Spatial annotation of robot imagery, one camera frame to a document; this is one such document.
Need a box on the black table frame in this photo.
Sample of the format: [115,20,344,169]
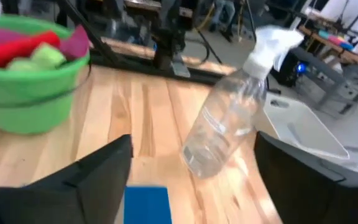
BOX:
[54,0,229,86]

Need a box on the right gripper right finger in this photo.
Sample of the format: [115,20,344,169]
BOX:
[254,130,358,224]

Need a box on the green plastic bucket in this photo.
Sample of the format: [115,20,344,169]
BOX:
[0,15,91,135]

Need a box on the person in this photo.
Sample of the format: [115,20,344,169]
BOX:
[209,0,239,34]

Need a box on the red cloth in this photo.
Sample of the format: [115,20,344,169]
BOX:
[0,30,61,68]

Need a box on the green microfiber cloth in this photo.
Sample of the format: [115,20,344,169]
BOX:
[6,42,67,72]

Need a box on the blue sponge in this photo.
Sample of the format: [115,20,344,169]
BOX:
[123,185,173,224]

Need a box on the computer with blue light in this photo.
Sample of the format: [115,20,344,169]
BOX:
[272,49,309,88]

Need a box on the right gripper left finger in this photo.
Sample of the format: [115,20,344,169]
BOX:
[0,134,133,224]

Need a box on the wooden work table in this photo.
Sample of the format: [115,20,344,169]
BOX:
[300,24,358,68]

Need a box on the magenta cloth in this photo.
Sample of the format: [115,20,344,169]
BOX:
[0,24,90,62]

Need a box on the clear spray bottle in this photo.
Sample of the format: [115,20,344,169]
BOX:
[181,24,305,180]

